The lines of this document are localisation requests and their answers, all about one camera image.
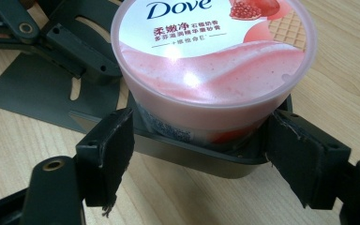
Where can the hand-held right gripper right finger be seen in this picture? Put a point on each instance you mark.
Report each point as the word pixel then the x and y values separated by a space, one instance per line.
pixel 300 162

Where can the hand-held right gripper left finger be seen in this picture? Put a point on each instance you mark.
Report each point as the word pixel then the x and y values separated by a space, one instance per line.
pixel 106 156

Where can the dark grey metal rack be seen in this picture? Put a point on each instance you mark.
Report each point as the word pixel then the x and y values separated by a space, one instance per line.
pixel 37 90

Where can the pink scrub jar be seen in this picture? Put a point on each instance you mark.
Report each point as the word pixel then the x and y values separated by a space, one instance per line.
pixel 212 78

